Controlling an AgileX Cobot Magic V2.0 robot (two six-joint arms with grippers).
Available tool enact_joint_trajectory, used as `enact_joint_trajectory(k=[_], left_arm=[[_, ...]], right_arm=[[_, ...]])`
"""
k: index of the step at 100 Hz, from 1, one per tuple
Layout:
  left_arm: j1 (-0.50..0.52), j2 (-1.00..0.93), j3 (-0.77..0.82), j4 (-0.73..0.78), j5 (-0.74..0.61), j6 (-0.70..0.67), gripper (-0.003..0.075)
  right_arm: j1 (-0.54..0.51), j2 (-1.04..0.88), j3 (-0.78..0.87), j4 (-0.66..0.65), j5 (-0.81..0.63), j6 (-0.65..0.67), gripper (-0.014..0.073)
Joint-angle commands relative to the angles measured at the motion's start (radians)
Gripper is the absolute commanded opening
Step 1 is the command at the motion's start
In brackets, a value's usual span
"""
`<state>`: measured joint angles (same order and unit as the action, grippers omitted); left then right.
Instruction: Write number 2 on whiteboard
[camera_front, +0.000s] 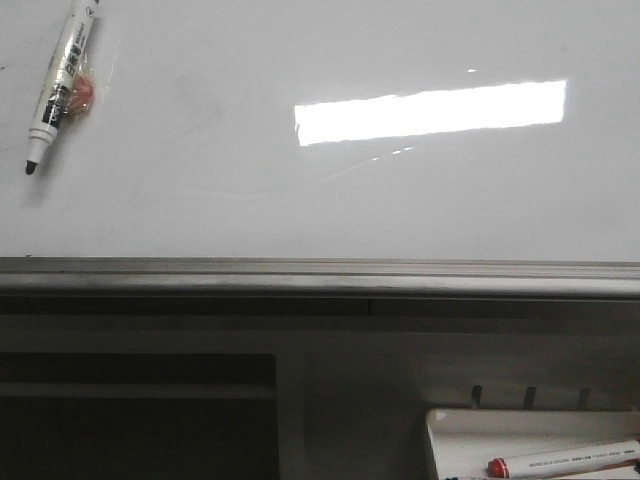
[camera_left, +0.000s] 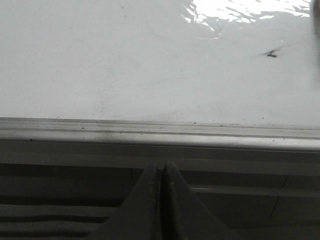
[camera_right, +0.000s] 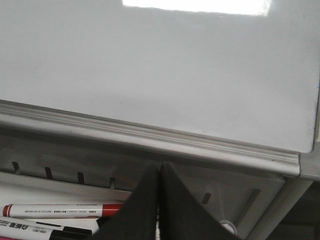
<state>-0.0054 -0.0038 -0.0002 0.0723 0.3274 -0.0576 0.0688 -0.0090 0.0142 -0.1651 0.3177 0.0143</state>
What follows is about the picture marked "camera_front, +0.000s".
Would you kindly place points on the white black whiteboard marker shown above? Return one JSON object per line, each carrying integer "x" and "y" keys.
{"x": 63, "y": 67}

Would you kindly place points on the grey aluminium whiteboard frame rail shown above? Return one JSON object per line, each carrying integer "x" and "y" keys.
{"x": 49, "y": 285}

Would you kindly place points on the white marker tray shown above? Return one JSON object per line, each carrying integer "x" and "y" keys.
{"x": 460, "y": 442}

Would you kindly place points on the red capped white marker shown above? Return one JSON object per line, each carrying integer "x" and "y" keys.
{"x": 566, "y": 461}

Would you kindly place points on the white whiteboard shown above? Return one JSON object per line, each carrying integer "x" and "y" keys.
{"x": 449, "y": 130}

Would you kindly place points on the dark metal tray hook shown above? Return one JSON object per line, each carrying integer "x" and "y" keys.
{"x": 529, "y": 398}
{"x": 476, "y": 395}

